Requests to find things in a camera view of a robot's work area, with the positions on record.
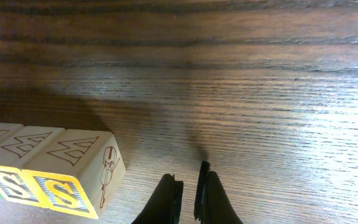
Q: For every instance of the yellow S block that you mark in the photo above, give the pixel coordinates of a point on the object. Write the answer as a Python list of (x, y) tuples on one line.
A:
[(78, 172), (17, 151)]

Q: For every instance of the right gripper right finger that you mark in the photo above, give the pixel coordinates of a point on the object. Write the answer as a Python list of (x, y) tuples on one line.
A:
[(212, 205)]

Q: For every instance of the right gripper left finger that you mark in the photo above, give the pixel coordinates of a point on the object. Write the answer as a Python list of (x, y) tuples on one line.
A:
[(164, 205)]

